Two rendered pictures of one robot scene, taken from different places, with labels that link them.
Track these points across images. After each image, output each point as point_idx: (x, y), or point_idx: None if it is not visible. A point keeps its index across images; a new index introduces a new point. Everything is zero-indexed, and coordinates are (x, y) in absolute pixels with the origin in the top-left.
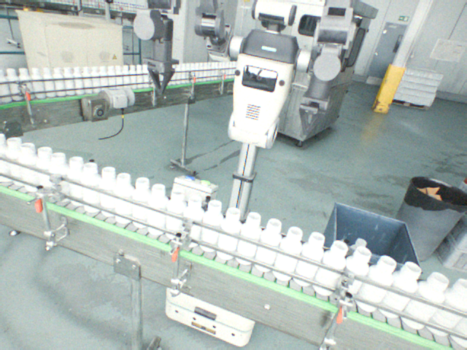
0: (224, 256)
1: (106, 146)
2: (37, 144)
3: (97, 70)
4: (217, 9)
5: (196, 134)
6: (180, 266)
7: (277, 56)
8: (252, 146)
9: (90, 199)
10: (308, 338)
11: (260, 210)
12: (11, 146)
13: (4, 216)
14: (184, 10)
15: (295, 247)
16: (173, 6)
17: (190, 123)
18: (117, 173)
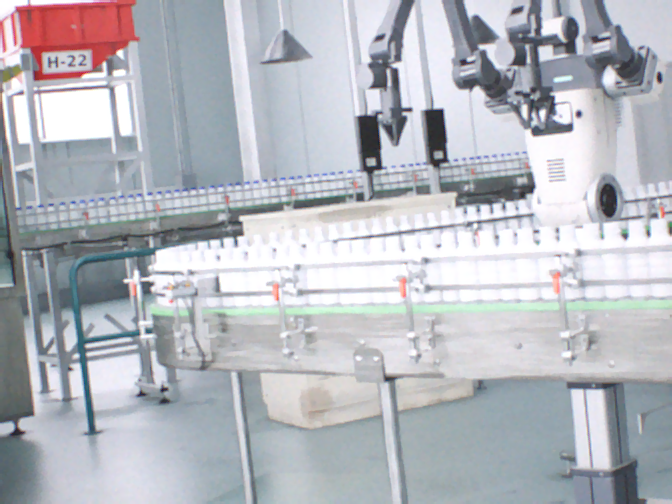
0: (464, 294)
1: (414, 461)
2: (269, 470)
3: (366, 225)
4: (475, 51)
5: (663, 419)
6: (422, 330)
7: (576, 84)
8: (578, 232)
9: (326, 283)
10: (571, 372)
11: None
12: (251, 254)
13: (238, 355)
14: (630, 124)
15: (525, 245)
16: (393, 55)
17: (654, 403)
18: (430, 492)
